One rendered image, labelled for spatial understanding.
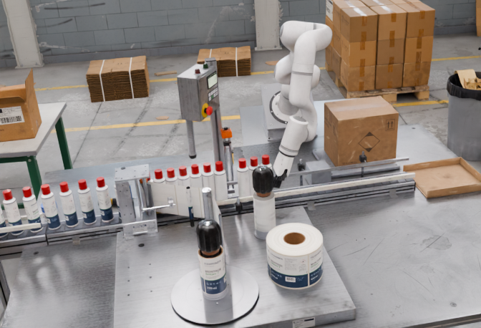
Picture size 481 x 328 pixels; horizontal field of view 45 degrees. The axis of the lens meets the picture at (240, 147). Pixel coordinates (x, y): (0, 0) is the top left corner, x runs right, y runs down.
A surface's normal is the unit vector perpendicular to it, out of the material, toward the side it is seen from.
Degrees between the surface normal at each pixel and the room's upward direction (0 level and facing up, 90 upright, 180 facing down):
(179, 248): 0
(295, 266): 90
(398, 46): 88
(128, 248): 0
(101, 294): 0
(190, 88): 90
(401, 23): 90
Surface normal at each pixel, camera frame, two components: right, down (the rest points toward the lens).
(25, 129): 0.11, 0.43
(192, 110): -0.43, 0.42
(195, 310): -0.06, -0.90
